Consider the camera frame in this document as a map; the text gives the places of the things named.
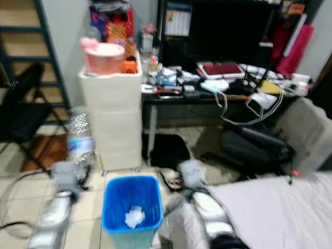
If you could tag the clear plastic water bottle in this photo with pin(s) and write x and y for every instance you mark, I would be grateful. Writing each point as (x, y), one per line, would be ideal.
(80, 140)

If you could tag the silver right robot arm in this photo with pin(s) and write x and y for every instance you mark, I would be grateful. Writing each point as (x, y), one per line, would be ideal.
(207, 212)

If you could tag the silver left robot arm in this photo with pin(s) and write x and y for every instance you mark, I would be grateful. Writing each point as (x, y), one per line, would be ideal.
(54, 218)

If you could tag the black folding chair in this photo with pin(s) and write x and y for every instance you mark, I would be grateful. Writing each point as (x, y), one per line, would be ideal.
(21, 119)

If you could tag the brown floor mat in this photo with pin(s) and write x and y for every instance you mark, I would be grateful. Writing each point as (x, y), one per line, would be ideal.
(46, 153)

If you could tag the teal framed wooden shelf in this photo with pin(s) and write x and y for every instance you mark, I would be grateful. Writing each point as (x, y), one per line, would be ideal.
(52, 57)

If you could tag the white plastic drawer cabinet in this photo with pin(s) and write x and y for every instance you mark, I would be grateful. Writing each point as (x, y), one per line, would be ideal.
(114, 114)

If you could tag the pink plush toy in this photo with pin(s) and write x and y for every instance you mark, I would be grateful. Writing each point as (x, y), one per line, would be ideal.
(89, 44)

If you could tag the pink round container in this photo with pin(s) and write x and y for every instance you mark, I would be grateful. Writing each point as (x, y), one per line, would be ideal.
(105, 59)

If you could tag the blue plastic waste bin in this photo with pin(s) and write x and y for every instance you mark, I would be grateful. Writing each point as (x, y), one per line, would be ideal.
(114, 207)

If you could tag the small orange object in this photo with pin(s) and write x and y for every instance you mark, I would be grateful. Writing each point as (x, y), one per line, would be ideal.
(130, 67)

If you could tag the colourful red orange box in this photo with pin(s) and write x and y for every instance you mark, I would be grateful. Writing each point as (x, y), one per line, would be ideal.
(116, 28)

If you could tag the crumpled white paper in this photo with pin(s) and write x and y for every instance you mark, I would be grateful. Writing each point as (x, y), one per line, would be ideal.
(135, 218)

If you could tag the black bag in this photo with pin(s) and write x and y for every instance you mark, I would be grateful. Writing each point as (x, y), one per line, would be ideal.
(166, 150)

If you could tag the black desk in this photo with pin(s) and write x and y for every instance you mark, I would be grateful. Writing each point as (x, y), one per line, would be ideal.
(187, 104)

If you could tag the printed paper calendar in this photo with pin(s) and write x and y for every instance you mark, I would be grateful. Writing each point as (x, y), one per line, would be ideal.
(178, 19)

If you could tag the light teal object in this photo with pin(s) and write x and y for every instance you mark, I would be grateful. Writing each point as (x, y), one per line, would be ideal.
(215, 85)

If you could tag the black monitor screen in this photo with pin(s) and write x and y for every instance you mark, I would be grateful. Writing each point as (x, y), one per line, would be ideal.
(228, 31)

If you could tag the black office chair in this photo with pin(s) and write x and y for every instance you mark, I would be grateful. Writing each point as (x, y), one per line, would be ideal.
(254, 145)

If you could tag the small white cloth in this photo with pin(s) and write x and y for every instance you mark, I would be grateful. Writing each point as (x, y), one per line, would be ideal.
(263, 100)

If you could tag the yellow object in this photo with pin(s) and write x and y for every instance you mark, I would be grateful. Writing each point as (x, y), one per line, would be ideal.
(271, 87)

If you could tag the magenta cloth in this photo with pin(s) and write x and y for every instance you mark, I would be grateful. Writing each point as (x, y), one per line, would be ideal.
(298, 52)

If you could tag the beige fabric cover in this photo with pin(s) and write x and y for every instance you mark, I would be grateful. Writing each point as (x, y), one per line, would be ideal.
(308, 129)

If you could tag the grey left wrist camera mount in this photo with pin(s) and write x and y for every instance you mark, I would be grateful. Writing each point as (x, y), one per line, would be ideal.
(66, 176)

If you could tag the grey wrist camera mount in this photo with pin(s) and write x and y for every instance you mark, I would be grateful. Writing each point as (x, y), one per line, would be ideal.
(66, 176)
(191, 174)

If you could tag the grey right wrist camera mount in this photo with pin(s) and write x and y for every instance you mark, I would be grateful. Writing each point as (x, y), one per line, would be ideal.
(191, 174)

